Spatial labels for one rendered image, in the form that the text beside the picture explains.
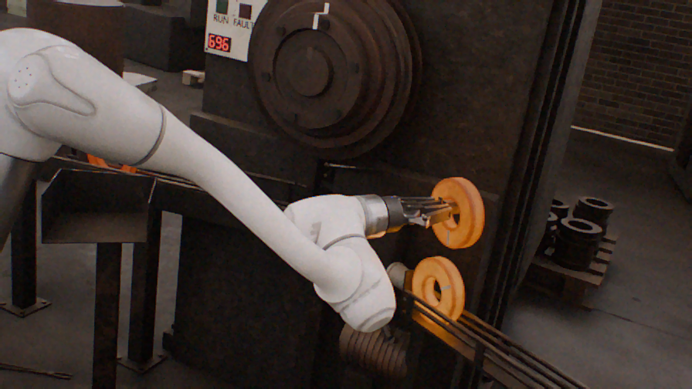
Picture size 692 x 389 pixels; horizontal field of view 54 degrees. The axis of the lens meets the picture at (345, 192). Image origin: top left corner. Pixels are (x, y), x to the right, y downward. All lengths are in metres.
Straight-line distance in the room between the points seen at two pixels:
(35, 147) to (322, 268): 0.47
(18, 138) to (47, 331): 1.65
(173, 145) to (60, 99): 0.17
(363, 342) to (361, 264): 0.56
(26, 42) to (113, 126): 0.19
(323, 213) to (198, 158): 0.33
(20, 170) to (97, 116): 0.21
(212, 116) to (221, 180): 1.06
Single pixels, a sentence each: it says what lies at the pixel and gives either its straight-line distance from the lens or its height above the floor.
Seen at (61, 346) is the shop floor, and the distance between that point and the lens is 2.55.
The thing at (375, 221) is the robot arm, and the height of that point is 0.92.
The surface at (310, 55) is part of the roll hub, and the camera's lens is 1.65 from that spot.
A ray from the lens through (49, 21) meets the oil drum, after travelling 4.47.
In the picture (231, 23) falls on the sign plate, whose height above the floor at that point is 1.16.
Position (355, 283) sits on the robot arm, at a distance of 1.17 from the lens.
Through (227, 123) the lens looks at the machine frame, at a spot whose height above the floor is 0.87.
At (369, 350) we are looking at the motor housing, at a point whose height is 0.49.
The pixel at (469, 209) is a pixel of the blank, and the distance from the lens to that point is 1.45.
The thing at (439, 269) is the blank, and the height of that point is 0.77.
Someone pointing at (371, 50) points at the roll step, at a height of 1.19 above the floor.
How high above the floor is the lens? 1.40
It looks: 19 degrees down
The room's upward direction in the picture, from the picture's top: 9 degrees clockwise
